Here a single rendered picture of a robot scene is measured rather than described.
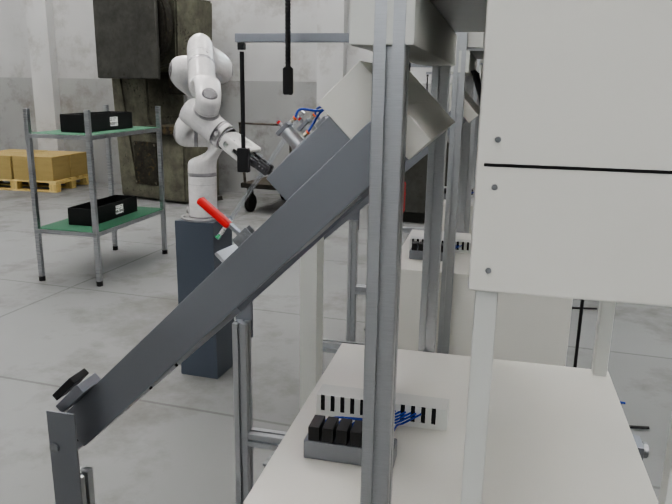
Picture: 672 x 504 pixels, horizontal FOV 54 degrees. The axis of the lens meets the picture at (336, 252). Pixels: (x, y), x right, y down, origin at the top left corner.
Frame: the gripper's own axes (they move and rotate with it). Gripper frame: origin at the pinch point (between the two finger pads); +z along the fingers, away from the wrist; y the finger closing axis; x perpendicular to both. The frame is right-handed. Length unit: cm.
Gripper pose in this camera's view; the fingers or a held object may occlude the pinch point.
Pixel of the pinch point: (264, 167)
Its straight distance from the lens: 204.5
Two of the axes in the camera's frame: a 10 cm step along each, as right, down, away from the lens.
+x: -5.1, 7.7, 3.9
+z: 7.8, 6.0, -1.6
